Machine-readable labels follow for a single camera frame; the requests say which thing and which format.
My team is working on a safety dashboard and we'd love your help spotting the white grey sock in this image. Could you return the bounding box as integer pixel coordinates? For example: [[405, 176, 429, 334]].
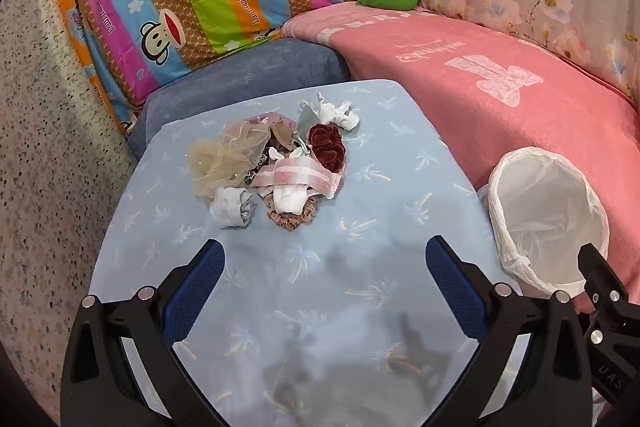
[[209, 187, 257, 229]]

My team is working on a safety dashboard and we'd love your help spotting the pink white ribbon band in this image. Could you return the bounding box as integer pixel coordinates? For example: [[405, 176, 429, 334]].
[[250, 157, 345, 198]]

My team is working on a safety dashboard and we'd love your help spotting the beige tulle scrunchie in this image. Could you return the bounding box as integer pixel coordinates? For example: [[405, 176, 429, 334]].
[[188, 119, 273, 200]]

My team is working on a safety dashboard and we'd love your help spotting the blue grey cushion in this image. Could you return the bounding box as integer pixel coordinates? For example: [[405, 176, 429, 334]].
[[127, 38, 350, 158]]

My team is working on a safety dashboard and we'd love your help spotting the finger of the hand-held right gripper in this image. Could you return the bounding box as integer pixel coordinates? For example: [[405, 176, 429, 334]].
[[576, 243, 629, 323]]

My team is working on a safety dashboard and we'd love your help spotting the white fabric bow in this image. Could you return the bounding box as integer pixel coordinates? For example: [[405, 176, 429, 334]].
[[269, 146, 311, 160]]

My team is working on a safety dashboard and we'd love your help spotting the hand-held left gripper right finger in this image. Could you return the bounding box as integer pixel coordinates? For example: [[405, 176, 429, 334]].
[[425, 235, 593, 427]]

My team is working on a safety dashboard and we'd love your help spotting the brown lace scrunchie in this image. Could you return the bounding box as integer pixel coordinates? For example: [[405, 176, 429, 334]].
[[264, 197, 317, 233]]

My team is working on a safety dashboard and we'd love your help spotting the dark red velvet scrunchie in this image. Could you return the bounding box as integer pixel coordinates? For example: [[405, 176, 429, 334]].
[[307, 123, 347, 172]]

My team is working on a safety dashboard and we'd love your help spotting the leopard print scrunchie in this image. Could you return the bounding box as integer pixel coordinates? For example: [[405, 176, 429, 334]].
[[242, 164, 271, 188]]

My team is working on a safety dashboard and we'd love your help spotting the light blue palm print tablecloth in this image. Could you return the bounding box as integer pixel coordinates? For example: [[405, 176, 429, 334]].
[[95, 79, 531, 427]]

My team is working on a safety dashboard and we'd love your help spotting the bin with white bag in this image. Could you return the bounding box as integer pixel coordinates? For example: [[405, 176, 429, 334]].
[[477, 147, 611, 300]]

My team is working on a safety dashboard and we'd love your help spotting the pink blanket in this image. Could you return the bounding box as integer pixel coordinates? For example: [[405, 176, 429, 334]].
[[281, 2, 640, 313]]

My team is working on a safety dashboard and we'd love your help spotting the grey cloth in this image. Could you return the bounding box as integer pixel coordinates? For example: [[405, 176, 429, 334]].
[[297, 102, 322, 142]]

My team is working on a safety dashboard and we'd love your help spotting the tan cloth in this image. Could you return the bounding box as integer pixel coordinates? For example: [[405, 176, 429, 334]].
[[267, 122, 301, 152]]

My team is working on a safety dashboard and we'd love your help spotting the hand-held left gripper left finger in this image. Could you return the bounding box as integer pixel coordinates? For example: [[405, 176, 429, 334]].
[[61, 238, 236, 427]]

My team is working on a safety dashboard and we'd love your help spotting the white crumpled cloth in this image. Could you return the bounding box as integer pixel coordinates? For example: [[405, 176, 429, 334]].
[[318, 93, 361, 131]]

